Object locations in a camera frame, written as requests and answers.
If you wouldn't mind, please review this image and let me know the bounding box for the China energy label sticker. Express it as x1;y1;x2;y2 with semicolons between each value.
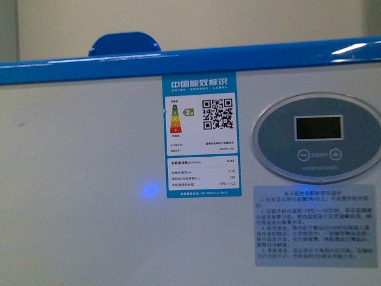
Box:
162;72;242;198

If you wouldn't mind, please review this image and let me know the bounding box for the blue lid handle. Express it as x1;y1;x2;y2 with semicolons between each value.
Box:
88;32;161;57

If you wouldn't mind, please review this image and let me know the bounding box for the oval temperature control panel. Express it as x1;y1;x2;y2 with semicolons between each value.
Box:
251;92;380;184

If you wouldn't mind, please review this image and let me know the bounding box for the white chest freezer blue rim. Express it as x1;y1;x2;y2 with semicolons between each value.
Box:
1;36;380;285

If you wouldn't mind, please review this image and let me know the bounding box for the grey instruction sticker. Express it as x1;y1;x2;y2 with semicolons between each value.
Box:
253;185;377;268

